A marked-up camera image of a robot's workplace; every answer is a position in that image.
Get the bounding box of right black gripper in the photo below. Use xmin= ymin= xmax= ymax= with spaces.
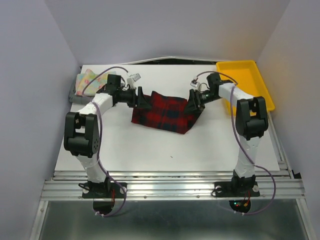
xmin=182 ymin=88 xmax=221 ymax=115

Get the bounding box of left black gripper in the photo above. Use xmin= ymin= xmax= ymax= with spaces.
xmin=117 ymin=87 xmax=152 ymax=110

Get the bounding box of red black plaid skirt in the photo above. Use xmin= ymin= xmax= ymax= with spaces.
xmin=131 ymin=91 xmax=201 ymax=135

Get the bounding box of pastel floral skirt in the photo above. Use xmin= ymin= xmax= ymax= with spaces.
xmin=74 ymin=68 xmax=118 ymax=97

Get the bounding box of grey pleated skirt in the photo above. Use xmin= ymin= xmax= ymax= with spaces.
xmin=68 ymin=80 xmax=94 ymax=105

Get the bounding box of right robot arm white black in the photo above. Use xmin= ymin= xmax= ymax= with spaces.
xmin=184 ymin=71 xmax=269 ymax=198

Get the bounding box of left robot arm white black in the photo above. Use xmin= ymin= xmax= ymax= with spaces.
xmin=63 ymin=73 xmax=151 ymax=197

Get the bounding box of yellow plastic tray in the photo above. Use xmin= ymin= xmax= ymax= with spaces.
xmin=216 ymin=60 xmax=276 ymax=112

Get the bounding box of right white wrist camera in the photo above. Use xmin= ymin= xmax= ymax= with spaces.
xmin=190 ymin=79 xmax=202 ymax=92

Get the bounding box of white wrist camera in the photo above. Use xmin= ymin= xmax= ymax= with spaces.
xmin=127 ymin=73 xmax=141 ymax=85
xmin=190 ymin=79 xmax=202 ymax=92

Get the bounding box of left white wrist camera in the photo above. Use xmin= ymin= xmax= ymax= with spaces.
xmin=127 ymin=73 xmax=141 ymax=85

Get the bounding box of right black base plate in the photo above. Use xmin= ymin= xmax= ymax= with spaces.
xmin=211 ymin=181 xmax=260 ymax=198

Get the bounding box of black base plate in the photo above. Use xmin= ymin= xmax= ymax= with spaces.
xmin=211 ymin=181 xmax=260 ymax=198
xmin=78 ymin=181 xmax=127 ymax=199

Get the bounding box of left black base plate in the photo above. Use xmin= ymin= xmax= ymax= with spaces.
xmin=78 ymin=181 xmax=127 ymax=199

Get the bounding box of aluminium rail frame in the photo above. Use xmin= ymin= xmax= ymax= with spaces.
xmin=30 ymin=124 xmax=317 ymax=240

